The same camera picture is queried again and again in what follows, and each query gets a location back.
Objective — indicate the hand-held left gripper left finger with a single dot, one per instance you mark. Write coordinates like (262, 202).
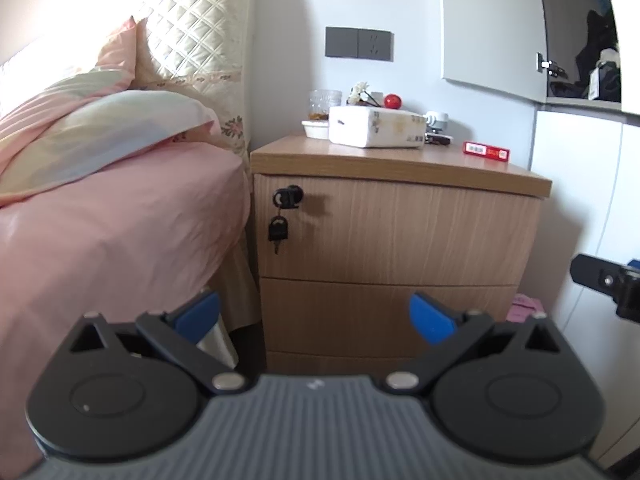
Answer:
(196, 318)

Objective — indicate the white artificial flowers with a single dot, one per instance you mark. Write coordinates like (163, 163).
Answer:
(361, 92)

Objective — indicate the pink cardboard box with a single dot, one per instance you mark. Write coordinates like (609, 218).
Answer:
(525, 307)

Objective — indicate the red ball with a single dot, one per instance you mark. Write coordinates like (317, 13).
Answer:
(392, 101)

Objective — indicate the wooden nightstand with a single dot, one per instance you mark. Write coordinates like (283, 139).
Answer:
(400, 165)

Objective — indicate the black drawer key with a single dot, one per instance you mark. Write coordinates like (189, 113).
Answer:
(278, 232)

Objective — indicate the white wardrobe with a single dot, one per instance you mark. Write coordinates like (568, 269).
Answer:
(585, 185)

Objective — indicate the wooden lockable drawer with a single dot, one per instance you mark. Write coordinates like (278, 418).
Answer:
(400, 230)

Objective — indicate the metal door hinge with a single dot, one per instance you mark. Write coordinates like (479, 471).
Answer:
(547, 66)

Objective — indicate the pink pillow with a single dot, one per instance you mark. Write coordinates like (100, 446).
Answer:
(118, 55)

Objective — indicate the dark clothes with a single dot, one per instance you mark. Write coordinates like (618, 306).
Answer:
(597, 45)

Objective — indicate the pastel striped blanket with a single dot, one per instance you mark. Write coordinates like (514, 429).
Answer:
(95, 130)

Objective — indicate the cream quilted headboard cushion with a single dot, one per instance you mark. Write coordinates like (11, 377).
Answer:
(200, 35)

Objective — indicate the wooden plain drawer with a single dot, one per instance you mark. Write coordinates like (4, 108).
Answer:
(325, 362)
(350, 315)

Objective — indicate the white dish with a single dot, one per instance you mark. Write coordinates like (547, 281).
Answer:
(315, 129)

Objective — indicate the grey wall socket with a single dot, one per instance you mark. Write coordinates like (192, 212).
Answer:
(376, 45)

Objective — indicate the grey wall switch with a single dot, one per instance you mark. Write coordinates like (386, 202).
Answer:
(342, 42)

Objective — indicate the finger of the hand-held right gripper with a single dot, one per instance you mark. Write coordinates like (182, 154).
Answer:
(590, 271)

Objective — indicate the white tissue pack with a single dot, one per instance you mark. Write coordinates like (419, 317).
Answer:
(375, 127)

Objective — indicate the white plug adapter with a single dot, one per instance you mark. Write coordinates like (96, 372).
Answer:
(437, 120)

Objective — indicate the red flat box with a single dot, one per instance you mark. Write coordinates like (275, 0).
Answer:
(486, 150)

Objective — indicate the white cabinet door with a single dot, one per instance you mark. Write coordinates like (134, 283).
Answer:
(490, 25)

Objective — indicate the black drawer lock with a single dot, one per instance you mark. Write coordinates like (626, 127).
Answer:
(288, 197)

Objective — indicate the clear glass cup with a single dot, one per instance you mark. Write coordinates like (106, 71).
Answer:
(324, 102)

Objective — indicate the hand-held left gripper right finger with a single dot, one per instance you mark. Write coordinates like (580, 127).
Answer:
(431, 318)

